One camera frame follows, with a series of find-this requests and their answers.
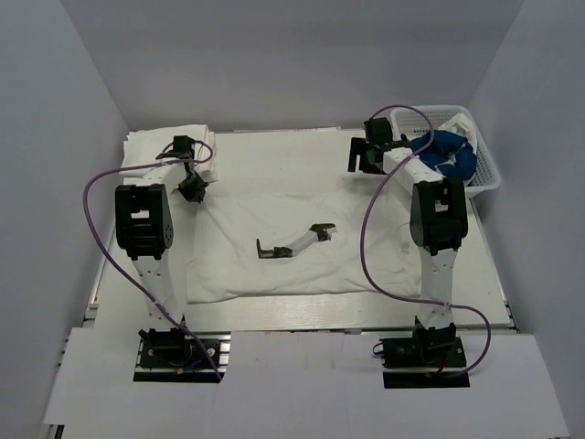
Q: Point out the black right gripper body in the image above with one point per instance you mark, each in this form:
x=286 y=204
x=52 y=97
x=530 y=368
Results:
x=369 y=167

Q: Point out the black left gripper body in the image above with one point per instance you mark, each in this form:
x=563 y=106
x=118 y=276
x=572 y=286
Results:
x=193 y=187

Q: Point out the white t-shirt green trim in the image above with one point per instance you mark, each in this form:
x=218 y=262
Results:
x=462 y=125

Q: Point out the blue Mickey Mouse t-shirt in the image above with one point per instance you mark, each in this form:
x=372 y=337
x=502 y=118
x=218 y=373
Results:
x=451 y=155

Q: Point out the white t-shirt black print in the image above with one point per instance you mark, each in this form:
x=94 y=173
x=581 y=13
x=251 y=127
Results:
x=275 y=244

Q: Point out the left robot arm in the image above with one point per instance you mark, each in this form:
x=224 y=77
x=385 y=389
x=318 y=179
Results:
x=144 y=227

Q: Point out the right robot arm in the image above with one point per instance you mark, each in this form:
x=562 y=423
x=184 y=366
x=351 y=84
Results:
x=438 y=224

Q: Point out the folded white t-shirt stack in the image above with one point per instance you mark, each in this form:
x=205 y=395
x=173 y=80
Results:
x=142 y=147

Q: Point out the white plastic laundry basket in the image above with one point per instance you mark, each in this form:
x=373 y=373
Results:
x=413 y=125

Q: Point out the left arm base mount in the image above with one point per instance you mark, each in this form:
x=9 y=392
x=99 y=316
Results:
x=171 y=356

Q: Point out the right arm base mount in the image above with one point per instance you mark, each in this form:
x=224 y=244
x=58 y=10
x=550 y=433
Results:
x=405 y=368

